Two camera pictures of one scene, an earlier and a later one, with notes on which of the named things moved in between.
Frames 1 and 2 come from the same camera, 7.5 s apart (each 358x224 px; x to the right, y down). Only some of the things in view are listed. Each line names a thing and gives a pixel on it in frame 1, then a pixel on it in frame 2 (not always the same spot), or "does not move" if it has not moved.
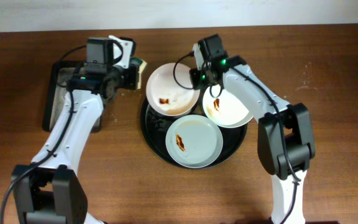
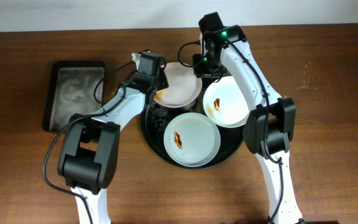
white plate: (225, 111) does not move
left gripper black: (132, 76) → (155, 86)
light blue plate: (194, 141) does not move
